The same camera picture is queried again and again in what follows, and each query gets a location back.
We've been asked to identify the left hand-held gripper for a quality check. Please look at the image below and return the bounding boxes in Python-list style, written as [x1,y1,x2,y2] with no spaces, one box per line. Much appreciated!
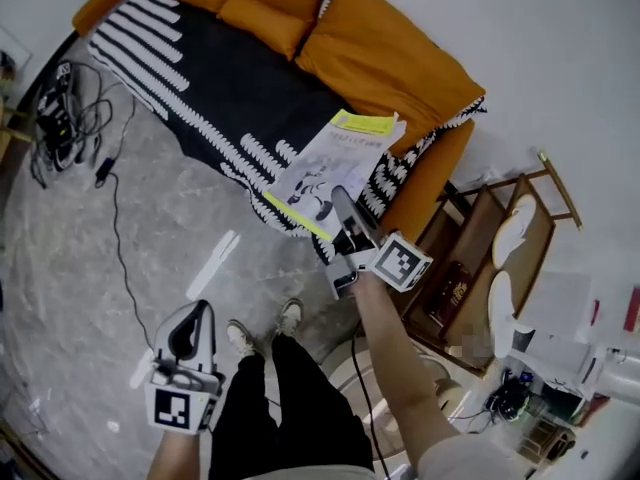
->
[143,299,227,437]

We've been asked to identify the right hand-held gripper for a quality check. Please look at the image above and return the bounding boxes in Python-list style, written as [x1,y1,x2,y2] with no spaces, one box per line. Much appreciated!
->
[324,184,434,300]

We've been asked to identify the white and yellow book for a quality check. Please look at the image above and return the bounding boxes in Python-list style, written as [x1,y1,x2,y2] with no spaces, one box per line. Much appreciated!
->
[263,108,408,243]

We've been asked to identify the orange sofa seat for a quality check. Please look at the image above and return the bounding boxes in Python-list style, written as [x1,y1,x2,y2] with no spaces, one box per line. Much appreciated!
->
[71,0,489,250]

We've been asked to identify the person's right forearm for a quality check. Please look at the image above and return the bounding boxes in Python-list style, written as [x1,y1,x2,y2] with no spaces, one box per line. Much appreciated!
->
[349,270,466,472]

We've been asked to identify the person's left forearm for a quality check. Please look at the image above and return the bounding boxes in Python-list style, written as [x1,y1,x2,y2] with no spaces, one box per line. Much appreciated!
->
[144,428,202,480]

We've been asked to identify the person's left shoe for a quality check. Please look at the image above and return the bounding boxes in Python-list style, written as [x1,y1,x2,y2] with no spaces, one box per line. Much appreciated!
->
[226,318,259,358]

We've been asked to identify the person's shoe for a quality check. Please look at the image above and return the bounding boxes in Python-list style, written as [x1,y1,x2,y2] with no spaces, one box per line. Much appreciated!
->
[273,297,306,338]
[226,318,259,358]

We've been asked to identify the short white flat stick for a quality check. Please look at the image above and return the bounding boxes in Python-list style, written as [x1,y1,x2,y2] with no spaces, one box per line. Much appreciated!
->
[128,349,154,390]

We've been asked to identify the long white flat stick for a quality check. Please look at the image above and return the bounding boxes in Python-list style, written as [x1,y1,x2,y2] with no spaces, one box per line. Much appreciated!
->
[185,229,243,302]

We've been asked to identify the person's right shoe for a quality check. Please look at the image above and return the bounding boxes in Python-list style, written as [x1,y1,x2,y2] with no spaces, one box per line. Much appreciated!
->
[273,297,306,338]

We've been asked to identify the dark red box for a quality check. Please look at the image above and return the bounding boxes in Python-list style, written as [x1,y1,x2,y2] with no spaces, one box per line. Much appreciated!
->
[423,259,474,328]

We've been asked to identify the person's black trousers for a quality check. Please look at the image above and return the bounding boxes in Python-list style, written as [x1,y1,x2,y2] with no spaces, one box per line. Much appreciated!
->
[208,334,377,480]

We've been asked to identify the brown wooden rack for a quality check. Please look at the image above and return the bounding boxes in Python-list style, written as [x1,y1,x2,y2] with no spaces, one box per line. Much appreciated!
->
[398,149,585,380]

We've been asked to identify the round beige stool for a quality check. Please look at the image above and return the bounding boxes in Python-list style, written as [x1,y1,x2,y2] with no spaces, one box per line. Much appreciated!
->
[318,334,466,467]

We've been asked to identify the large orange back cushion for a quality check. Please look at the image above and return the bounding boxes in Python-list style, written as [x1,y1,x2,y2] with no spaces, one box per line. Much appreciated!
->
[293,0,487,158]

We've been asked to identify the white slipper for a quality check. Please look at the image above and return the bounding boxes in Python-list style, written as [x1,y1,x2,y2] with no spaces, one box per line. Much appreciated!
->
[486,269,517,360]

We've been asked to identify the black power adapter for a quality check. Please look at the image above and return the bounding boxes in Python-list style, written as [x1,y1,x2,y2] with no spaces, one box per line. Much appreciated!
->
[94,156,116,190]

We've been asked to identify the black and white striped blanket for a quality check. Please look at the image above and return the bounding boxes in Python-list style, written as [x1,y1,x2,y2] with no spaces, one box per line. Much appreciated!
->
[86,0,489,263]

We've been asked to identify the white paper sheet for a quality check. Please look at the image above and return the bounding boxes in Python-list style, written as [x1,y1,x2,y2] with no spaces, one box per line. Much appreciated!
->
[518,266,595,330]

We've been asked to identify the small orange cushion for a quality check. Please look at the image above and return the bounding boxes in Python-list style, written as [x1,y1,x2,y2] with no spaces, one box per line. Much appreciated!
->
[216,0,322,62]

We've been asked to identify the white boxes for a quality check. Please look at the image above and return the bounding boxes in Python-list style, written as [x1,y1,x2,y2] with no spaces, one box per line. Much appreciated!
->
[508,323,609,390]

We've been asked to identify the red flat object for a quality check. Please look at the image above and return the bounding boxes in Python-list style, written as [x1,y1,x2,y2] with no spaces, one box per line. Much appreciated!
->
[622,284,640,333]

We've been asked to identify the thin black floor cable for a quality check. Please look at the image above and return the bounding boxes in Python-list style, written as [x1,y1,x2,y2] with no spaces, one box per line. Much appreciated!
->
[102,171,154,352]

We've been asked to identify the thick black cable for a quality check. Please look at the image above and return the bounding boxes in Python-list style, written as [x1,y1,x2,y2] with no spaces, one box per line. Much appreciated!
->
[349,334,392,480]

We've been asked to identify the black device with cables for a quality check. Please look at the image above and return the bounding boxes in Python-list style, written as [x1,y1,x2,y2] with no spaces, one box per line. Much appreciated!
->
[485,366,532,423]

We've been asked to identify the pile of black devices and cables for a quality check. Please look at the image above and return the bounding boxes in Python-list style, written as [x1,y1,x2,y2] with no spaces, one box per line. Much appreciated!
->
[28,59,137,190]

